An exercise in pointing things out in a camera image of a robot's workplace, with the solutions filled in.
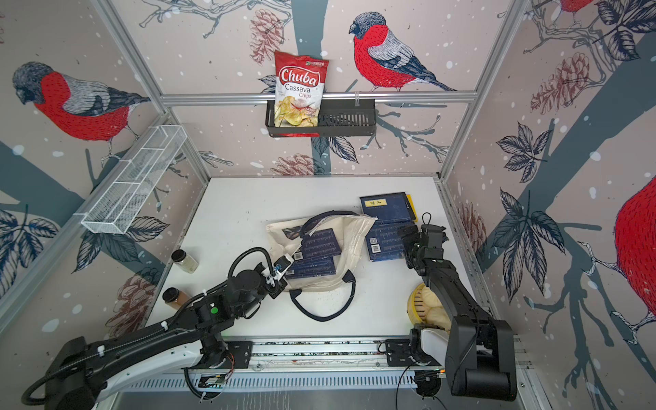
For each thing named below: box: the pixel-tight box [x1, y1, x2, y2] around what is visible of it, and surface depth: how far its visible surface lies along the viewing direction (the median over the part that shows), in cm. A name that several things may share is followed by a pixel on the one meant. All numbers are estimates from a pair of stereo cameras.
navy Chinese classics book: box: [292, 228, 342, 261], surface depth 96 cm
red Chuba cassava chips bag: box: [274, 50, 330, 128], surface depth 86 cm
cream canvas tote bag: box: [266, 210, 379, 323], surface depth 83 cm
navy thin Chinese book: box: [365, 217, 419, 263], surface depth 94 cm
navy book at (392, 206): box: [359, 191, 416, 220], surface depth 106 cm
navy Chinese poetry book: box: [285, 256, 336, 280], surface depth 89 cm
